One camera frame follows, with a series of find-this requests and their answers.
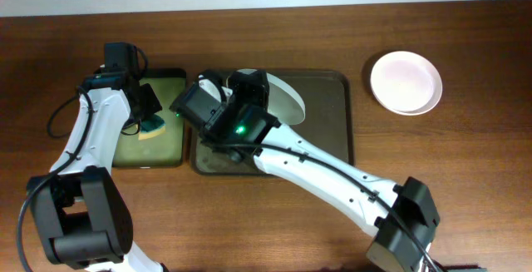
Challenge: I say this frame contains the light blue plate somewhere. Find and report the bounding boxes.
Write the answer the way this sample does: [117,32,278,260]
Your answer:
[199,67,307,126]

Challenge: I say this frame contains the black tray with green water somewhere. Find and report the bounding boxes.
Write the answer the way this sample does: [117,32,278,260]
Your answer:
[112,68,186,168]

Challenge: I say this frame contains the green yellow sponge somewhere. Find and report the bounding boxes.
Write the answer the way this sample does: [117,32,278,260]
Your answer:
[138,115,166,141]

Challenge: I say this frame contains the pink plate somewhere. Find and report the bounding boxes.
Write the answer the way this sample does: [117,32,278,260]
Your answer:
[370,51,443,96]

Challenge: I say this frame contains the dark brown serving tray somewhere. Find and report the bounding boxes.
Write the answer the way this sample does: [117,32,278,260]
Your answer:
[190,69,355,176]

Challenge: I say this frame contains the cream white plate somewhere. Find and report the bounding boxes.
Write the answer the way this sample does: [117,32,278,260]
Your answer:
[372,80,443,116]

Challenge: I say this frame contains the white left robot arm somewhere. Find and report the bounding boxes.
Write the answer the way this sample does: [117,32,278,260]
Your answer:
[22,87,166,271]

